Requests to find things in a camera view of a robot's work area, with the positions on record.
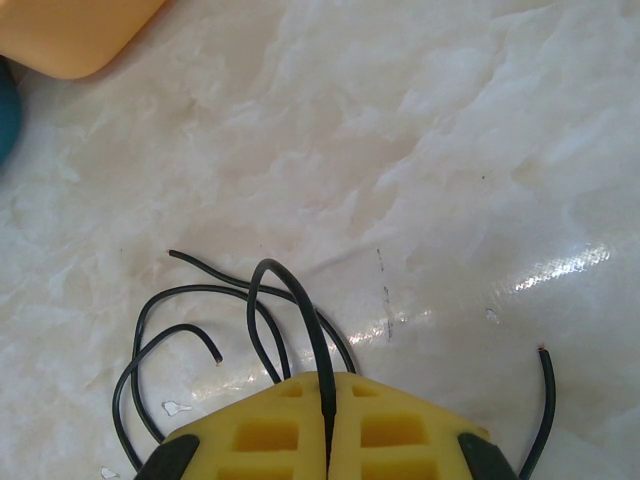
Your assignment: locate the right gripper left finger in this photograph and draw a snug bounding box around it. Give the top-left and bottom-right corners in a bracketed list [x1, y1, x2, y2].
[137, 371, 332, 480]

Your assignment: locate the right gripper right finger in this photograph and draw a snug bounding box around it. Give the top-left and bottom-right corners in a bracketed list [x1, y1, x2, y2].
[329, 370, 516, 480]

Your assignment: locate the teal plastic bin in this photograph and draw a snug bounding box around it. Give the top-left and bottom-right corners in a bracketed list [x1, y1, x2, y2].
[0, 56, 24, 167]

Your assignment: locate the yellow plastic bin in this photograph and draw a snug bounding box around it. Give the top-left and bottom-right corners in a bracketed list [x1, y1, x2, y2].
[0, 0, 169, 81]

